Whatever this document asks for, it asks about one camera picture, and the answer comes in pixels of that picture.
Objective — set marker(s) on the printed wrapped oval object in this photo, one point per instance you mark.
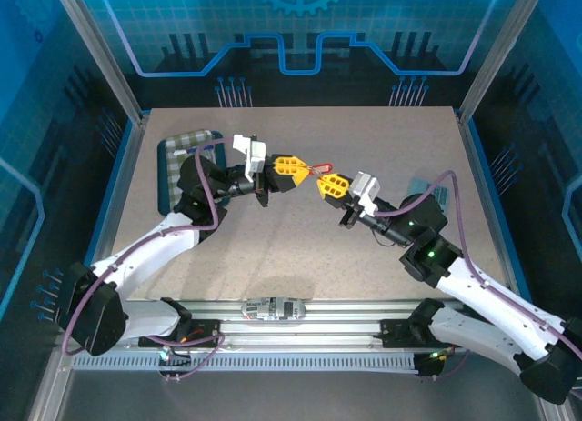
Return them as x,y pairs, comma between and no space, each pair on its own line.
273,308

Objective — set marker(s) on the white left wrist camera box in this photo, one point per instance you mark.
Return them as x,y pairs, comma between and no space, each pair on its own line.
252,153

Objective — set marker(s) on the aluminium corner post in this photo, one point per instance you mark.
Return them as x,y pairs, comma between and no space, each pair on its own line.
498,53
97,53

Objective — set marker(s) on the grey metal panel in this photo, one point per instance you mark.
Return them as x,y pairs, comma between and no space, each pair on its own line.
295,396

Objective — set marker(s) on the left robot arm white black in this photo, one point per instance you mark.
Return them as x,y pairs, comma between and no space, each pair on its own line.
145,253

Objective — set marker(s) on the green checked cloth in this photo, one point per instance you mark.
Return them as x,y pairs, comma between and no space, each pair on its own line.
172,166

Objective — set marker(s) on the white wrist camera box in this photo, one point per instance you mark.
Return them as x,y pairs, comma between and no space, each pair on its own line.
252,153
366,189

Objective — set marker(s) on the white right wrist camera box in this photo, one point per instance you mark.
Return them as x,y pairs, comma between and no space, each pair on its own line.
366,189

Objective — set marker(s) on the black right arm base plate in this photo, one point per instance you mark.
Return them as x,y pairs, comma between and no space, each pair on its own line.
393,333

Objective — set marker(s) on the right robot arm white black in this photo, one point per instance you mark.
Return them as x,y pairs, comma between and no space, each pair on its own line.
514,321

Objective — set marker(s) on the blue white pen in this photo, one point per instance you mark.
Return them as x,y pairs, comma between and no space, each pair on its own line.
179,152

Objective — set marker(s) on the red key tag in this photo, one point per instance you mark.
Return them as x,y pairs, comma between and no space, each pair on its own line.
324,166

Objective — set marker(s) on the teal tray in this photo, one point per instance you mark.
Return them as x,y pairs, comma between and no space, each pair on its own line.
163,184

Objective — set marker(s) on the aluminium rail frame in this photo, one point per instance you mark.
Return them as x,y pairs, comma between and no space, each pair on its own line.
327,330

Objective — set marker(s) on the blue grey calculator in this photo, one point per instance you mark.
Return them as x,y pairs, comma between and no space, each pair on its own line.
420,187

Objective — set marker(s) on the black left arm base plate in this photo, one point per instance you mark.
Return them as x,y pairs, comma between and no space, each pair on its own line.
209,334

